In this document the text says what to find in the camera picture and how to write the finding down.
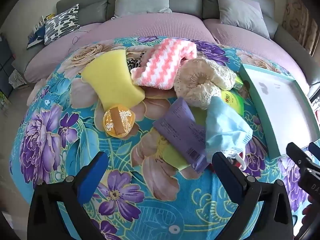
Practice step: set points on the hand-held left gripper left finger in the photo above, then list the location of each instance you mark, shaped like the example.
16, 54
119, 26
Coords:
95, 165

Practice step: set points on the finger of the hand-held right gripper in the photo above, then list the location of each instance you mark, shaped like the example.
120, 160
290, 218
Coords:
298, 156
315, 150

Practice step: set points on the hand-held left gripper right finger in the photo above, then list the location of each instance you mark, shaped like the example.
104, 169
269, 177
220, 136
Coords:
223, 165

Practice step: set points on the blue face mask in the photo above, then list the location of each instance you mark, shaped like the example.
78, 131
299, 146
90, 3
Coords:
222, 130

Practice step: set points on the green sponge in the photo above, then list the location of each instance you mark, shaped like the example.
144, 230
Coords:
175, 155

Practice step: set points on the teal box with white inside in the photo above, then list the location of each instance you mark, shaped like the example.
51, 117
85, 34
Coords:
282, 105

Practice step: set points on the purple cloth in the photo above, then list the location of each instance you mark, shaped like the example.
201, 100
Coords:
180, 130

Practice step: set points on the yellow sponge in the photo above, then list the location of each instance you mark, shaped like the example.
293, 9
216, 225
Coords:
107, 80

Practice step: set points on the pink white striped cloth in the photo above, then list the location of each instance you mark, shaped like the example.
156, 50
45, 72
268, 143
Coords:
160, 62

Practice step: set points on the person's right hand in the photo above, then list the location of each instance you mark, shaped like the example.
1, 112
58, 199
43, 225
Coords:
312, 211

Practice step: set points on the floral teal blanket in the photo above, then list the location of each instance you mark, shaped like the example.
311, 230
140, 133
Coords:
75, 130

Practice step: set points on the round yellow packet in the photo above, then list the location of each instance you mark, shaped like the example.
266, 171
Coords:
125, 120

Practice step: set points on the cream lace hat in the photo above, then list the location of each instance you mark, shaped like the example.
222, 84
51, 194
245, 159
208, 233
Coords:
200, 87

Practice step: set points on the leopard print scrunchie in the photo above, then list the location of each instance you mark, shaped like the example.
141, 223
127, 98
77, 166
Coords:
132, 63

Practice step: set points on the pink quilted sofa seat cover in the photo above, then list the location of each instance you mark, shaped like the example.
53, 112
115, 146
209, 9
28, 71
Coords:
250, 47
140, 27

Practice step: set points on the beige patterned curtain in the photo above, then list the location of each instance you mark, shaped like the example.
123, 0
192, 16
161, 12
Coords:
297, 17

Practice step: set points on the dark blue cabinet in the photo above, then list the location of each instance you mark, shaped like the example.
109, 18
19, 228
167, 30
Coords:
5, 60

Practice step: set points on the blue white cushion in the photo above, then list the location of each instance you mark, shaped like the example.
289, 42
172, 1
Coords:
36, 38

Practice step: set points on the black white patterned pillow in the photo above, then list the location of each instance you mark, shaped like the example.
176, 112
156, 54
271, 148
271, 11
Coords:
61, 23

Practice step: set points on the row of books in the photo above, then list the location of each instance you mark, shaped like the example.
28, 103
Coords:
46, 20

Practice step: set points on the purple and grey pillow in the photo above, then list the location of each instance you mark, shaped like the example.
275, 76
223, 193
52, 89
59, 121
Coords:
240, 12

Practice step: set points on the grey sofa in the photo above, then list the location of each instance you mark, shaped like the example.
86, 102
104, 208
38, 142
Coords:
87, 7

